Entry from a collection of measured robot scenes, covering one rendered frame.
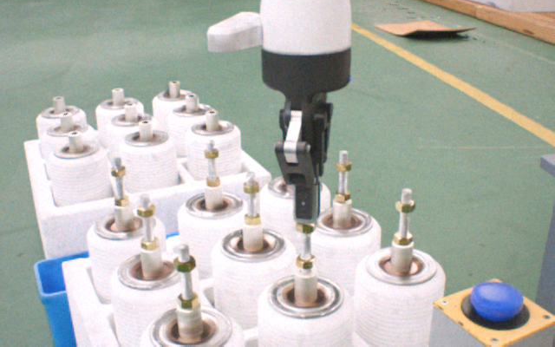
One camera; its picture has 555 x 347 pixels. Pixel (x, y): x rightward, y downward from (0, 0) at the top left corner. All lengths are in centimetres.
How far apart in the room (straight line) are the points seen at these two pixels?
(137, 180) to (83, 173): 9
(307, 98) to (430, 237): 81
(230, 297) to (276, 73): 29
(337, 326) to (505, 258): 68
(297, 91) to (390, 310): 26
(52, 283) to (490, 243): 81
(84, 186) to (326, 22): 63
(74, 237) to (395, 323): 56
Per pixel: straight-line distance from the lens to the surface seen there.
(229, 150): 108
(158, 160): 104
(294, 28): 49
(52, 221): 101
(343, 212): 75
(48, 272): 102
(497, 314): 50
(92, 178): 103
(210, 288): 78
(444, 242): 127
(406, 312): 66
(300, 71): 50
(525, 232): 135
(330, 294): 63
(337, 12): 50
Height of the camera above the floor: 60
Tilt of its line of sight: 22 degrees down
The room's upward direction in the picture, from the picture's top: 1 degrees counter-clockwise
